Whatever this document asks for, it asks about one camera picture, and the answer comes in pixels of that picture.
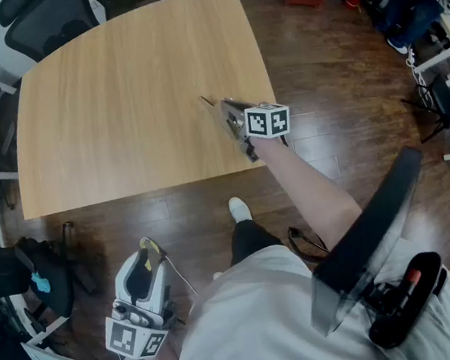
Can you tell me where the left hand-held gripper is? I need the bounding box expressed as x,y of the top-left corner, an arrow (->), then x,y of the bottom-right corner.
93,234 -> 182,360

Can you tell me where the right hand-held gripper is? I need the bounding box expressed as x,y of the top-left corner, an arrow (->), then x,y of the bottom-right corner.
204,91 -> 295,168

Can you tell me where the person's right forearm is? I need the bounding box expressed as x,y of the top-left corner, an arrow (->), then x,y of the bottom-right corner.
250,124 -> 367,261

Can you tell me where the person's right white shoe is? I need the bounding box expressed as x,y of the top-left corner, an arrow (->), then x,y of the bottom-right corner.
227,195 -> 253,225

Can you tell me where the blue tag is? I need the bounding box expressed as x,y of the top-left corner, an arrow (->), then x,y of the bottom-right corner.
29,269 -> 53,296

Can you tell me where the person's right leg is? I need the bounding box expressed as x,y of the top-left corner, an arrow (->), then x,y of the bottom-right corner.
225,215 -> 286,268

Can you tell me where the person's light grey shirt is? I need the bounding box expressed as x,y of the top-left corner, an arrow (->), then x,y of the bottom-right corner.
152,224 -> 450,360

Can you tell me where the black flat screen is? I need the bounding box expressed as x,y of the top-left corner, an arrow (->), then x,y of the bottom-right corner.
292,144 -> 442,338

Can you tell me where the white power strip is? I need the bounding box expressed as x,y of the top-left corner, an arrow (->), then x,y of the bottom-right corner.
403,42 -> 430,89

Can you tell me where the thin white cable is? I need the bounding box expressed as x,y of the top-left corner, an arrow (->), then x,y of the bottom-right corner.
163,250 -> 200,300

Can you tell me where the black strap cable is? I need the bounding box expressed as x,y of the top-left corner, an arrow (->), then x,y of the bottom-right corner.
286,223 -> 330,266

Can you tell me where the black mount with red button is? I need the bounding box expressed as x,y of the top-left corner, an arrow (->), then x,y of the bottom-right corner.
359,249 -> 450,352

